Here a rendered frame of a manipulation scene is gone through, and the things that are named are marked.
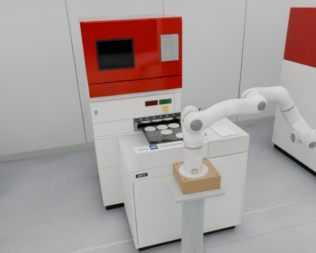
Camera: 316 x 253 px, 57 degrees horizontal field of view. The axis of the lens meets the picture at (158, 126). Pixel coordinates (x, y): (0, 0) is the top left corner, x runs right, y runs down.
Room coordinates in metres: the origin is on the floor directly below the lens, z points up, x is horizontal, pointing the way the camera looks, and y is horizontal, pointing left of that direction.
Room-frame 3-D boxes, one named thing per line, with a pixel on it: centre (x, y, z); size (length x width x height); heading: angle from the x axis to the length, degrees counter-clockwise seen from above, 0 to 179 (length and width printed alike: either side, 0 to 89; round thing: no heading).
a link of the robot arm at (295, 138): (1.70, -0.94, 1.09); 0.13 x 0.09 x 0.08; 92
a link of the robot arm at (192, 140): (1.67, -0.21, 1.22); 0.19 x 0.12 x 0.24; 5
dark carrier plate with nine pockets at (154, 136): (2.28, -0.07, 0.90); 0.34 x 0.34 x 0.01; 14
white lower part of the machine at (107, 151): (2.78, 0.26, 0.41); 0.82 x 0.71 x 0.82; 104
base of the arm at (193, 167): (1.63, -0.22, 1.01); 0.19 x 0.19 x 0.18
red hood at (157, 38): (2.75, 0.25, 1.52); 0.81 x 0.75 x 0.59; 104
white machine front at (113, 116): (2.45, 0.18, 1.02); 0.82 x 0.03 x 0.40; 104
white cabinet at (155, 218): (2.20, -0.17, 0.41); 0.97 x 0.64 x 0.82; 104
